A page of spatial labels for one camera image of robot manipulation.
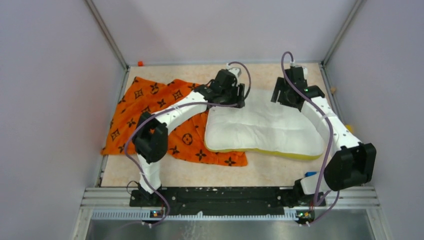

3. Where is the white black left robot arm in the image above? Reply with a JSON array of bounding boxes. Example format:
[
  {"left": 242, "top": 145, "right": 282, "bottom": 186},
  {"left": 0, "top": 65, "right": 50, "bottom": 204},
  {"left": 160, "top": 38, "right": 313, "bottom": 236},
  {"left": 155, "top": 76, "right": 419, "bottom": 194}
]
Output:
[{"left": 131, "top": 66, "right": 245, "bottom": 207}]

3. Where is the white pillow yellow edge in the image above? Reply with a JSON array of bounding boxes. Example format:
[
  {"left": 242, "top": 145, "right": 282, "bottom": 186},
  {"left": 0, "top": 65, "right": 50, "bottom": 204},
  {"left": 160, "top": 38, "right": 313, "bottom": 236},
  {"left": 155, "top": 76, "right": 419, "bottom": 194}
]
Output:
[{"left": 204, "top": 89, "right": 325, "bottom": 160}]

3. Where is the yellow toy block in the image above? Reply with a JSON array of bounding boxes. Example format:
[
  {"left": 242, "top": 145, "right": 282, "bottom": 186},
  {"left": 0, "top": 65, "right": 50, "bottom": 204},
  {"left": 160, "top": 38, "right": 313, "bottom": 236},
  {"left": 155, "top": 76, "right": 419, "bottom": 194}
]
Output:
[{"left": 345, "top": 124, "right": 354, "bottom": 133}]

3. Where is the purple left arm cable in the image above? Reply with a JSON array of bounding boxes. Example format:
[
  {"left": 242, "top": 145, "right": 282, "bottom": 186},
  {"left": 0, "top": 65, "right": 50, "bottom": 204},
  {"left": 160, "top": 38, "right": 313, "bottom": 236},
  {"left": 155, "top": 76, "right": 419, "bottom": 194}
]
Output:
[{"left": 123, "top": 61, "right": 253, "bottom": 229}]

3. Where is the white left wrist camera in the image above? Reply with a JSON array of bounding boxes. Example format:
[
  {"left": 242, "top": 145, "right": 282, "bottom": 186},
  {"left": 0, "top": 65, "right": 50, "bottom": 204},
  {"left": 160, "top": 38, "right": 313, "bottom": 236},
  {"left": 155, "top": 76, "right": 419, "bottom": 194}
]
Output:
[{"left": 225, "top": 63, "right": 242, "bottom": 79}]

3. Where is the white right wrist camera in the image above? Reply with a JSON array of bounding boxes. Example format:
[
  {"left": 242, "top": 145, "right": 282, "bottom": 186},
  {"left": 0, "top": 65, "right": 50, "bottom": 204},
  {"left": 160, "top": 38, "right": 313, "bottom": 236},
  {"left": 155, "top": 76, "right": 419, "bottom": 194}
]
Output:
[{"left": 290, "top": 60, "right": 308, "bottom": 79}]

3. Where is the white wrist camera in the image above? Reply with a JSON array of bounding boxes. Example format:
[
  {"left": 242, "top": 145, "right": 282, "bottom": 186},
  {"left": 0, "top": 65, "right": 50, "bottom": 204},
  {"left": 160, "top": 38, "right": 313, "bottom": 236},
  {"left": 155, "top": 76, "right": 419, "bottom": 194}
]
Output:
[
  {"left": 290, "top": 60, "right": 308, "bottom": 79},
  {"left": 225, "top": 63, "right": 242, "bottom": 79}
]

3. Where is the aluminium front rail frame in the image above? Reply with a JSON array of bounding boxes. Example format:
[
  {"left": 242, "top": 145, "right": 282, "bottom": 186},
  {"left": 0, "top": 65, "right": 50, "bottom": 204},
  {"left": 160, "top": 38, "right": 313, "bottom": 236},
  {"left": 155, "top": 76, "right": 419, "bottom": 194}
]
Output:
[{"left": 80, "top": 186, "right": 380, "bottom": 222}]

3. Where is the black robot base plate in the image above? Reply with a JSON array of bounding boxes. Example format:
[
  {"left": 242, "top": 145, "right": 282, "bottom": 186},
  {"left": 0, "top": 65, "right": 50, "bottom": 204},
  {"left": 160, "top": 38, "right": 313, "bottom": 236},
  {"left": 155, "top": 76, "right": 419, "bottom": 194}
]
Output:
[{"left": 129, "top": 186, "right": 314, "bottom": 217}]

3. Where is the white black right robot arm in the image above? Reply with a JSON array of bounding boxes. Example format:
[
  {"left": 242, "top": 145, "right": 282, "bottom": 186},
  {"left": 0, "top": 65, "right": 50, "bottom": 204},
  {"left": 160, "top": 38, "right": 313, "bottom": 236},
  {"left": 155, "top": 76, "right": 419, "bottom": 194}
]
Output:
[{"left": 271, "top": 65, "right": 377, "bottom": 206}]

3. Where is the orange patterned pillowcase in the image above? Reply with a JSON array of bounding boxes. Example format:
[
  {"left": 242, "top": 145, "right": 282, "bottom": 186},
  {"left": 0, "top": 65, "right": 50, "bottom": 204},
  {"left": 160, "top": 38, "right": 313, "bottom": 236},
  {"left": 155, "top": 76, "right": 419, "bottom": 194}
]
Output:
[{"left": 100, "top": 76, "right": 248, "bottom": 167}]

